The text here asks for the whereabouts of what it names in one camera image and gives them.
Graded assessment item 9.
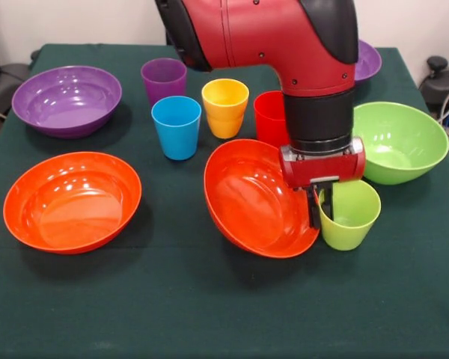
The red plastic cup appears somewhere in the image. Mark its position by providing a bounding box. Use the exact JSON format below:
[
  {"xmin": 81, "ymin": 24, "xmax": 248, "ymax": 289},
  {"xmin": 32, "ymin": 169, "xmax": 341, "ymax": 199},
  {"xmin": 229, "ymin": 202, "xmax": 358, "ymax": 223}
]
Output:
[{"xmin": 253, "ymin": 90, "xmax": 291, "ymax": 149}]

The purple plastic bowl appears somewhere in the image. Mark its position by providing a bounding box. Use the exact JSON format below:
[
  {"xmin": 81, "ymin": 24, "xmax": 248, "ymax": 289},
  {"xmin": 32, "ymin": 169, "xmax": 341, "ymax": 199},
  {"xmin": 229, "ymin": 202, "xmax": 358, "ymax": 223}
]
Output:
[
  {"xmin": 353, "ymin": 39, "xmax": 383, "ymax": 88},
  {"xmin": 10, "ymin": 65, "xmax": 123, "ymax": 140}
]

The blue plastic cup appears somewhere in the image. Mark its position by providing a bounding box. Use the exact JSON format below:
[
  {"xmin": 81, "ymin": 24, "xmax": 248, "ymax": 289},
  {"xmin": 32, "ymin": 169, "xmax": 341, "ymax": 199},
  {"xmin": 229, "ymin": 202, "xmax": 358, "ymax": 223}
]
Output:
[{"xmin": 150, "ymin": 95, "xmax": 203, "ymax": 162}]

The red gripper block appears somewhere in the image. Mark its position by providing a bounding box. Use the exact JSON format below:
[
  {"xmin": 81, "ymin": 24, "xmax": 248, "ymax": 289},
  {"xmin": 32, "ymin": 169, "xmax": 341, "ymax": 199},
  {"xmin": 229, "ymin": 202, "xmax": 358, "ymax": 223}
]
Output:
[{"xmin": 278, "ymin": 138, "xmax": 367, "ymax": 230}]

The dark green tablecloth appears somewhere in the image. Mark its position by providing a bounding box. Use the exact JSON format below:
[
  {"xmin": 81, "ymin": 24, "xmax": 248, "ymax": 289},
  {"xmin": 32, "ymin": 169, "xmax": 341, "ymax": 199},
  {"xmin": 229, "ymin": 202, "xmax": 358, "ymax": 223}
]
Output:
[{"xmin": 0, "ymin": 43, "xmax": 449, "ymax": 359}]

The yellow plastic cup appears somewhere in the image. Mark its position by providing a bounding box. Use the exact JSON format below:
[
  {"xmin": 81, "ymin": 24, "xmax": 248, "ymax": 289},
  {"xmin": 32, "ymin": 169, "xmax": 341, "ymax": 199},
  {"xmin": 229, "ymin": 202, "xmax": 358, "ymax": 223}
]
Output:
[{"xmin": 201, "ymin": 78, "xmax": 250, "ymax": 140}]

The green plastic cup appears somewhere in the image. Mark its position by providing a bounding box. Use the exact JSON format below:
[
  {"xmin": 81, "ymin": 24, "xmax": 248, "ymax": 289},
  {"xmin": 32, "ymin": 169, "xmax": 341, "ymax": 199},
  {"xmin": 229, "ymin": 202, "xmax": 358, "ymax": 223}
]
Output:
[{"xmin": 317, "ymin": 179, "xmax": 382, "ymax": 251}]

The green plastic bowl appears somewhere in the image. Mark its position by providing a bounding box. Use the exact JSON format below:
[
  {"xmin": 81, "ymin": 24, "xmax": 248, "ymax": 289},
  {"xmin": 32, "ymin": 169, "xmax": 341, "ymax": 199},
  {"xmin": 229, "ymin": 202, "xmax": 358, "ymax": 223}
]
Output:
[{"xmin": 351, "ymin": 101, "xmax": 449, "ymax": 186}]

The orange plastic bowl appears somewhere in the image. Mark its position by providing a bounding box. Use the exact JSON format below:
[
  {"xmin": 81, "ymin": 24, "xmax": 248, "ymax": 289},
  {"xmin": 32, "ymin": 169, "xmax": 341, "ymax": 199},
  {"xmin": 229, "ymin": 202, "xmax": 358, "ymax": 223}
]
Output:
[
  {"xmin": 2, "ymin": 151, "xmax": 143, "ymax": 256},
  {"xmin": 204, "ymin": 138, "xmax": 321, "ymax": 260}
]

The purple plastic cup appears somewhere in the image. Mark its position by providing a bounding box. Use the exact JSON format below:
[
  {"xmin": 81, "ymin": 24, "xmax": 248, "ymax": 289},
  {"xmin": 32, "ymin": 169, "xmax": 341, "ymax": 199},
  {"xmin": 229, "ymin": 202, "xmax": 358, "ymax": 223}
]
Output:
[{"xmin": 140, "ymin": 58, "xmax": 188, "ymax": 108}]

